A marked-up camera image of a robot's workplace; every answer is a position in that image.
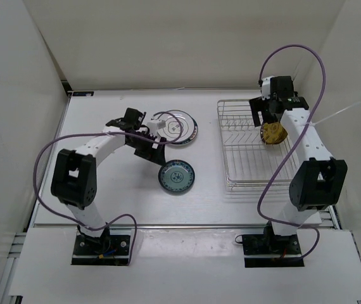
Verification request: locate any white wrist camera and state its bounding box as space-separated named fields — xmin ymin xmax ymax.
xmin=258 ymin=76 xmax=274 ymax=100
xmin=146 ymin=119 xmax=166 ymax=140

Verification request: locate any left dark label sticker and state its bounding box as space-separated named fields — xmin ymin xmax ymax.
xmin=72 ymin=91 xmax=94 ymax=97

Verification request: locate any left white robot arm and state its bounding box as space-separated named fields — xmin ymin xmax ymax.
xmin=51 ymin=108 xmax=166 ymax=253

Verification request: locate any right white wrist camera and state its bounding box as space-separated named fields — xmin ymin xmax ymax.
xmin=258 ymin=76 xmax=274 ymax=100

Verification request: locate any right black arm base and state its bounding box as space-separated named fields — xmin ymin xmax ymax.
xmin=234 ymin=234 xmax=305 ymax=269

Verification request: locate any white plate teal line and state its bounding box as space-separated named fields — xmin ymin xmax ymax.
xmin=153 ymin=109 xmax=197 ymax=145

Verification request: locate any metal wire dish rack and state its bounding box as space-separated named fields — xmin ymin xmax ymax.
xmin=217 ymin=99 xmax=293 ymax=191

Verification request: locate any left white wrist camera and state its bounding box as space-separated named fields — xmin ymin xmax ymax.
xmin=146 ymin=119 xmax=166 ymax=140

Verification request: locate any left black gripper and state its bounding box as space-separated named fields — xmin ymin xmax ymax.
xmin=127 ymin=130 xmax=167 ymax=167

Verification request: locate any yellow patterned plate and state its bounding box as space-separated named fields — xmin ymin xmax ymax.
xmin=279 ymin=127 xmax=288 ymax=143
xmin=260 ymin=122 xmax=283 ymax=145

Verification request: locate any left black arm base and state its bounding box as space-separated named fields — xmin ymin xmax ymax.
xmin=71 ymin=228 xmax=130 ymax=266

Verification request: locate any light blue patterned plate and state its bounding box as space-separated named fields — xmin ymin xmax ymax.
xmin=158 ymin=160 xmax=196 ymax=194

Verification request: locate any dark blue rim plate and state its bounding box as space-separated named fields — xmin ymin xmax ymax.
xmin=164 ymin=113 xmax=200 ymax=148

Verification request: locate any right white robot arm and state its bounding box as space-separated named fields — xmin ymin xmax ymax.
xmin=249 ymin=76 xmax=348 ymax=253

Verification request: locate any aluminium table rail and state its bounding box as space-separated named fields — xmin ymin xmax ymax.
xmin=34 ymin=224 xmax=265 ymax=230

